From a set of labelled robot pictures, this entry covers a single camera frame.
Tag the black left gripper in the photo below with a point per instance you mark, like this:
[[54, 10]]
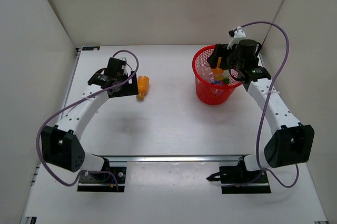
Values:
[[132, 90]]

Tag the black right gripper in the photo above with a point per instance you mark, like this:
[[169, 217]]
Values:
[[221, 51]]

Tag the orange juice bottle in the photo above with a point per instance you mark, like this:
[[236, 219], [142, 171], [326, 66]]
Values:
[[218, 72], [143, 84]]

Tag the large clear plastic bottle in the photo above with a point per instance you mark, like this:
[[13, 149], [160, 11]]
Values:
[[205, 72]]

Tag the green plastic soda bottle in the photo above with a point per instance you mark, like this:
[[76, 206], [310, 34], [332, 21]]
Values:
[[226, 77]]

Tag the blue label water bottle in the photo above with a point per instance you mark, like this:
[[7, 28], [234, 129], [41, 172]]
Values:
[[217, 86]]

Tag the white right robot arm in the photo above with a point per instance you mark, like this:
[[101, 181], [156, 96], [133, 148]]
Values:
[[291, 141]]

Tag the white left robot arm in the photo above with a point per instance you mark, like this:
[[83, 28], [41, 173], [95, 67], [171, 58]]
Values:
[[61, 143]]

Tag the red mesh plastic bin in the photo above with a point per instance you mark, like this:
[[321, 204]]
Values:
[[208, 90]]

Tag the dark label sticker left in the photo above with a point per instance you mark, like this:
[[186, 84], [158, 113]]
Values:
[[90, 48]]

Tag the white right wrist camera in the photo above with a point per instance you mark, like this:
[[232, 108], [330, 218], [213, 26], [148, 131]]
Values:
[[237, 35]]

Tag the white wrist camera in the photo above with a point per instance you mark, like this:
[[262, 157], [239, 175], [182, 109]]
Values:
[[237, 35], [120, 62]]

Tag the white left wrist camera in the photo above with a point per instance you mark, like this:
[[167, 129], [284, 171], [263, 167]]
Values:
[[120, 62]]

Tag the aluminium table left rail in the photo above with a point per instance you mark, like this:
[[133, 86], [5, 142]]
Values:
[[62, 73]]

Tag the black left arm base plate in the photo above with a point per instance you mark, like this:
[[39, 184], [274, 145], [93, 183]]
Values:
[[104, 182]]

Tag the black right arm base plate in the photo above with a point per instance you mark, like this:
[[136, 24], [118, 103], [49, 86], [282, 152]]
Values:
[[237, 180]]

